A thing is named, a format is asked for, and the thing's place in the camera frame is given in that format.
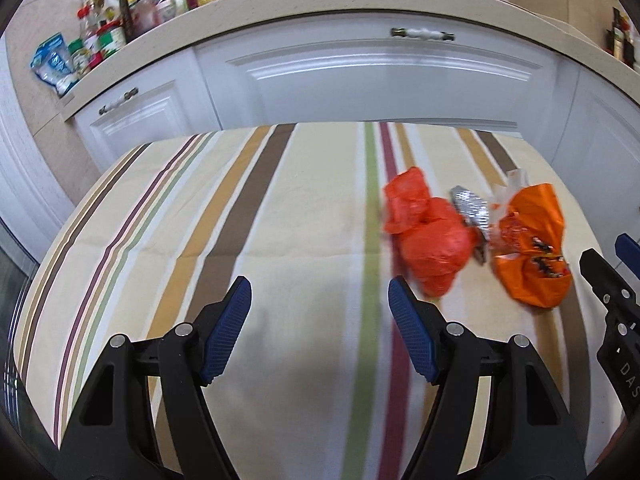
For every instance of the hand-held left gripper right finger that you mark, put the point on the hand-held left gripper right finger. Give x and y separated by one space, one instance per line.
412 335

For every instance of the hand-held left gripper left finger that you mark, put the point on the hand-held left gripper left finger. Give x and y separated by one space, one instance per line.
227 335

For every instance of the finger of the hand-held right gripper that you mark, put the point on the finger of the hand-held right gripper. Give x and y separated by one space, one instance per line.
600 275
629 255

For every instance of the large orange plastic bag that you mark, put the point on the large orange plastic bag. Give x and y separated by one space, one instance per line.
535 255

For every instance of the red plastic bag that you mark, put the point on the red plastic bag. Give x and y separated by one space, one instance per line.
430 240

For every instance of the silver foil wrapper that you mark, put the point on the silver foil wrapper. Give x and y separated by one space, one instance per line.
472 210

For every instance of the white corner cabinet door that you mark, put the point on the white corner cabinet door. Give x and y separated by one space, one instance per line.
610 150

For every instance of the striped tablecloth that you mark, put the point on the striped tablecloth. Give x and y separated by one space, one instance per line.
300 210

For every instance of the dark condiment box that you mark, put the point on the dark condiment box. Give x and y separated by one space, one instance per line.
634 52

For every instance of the small white cabinet door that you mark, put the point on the small white cabinet door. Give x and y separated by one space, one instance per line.
165 120

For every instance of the dark olive oil bottle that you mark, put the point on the dark olive oil bottle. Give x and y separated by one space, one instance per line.
616 30

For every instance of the wide white cabinet front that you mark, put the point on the wide white cabinet front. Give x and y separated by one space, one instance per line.
350 90

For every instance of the blue and white bag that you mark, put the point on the blue and white bag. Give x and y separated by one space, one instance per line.
50 62

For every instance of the cluster of condiment bottles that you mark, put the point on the cluster of condiment bottles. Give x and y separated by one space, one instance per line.
130 10

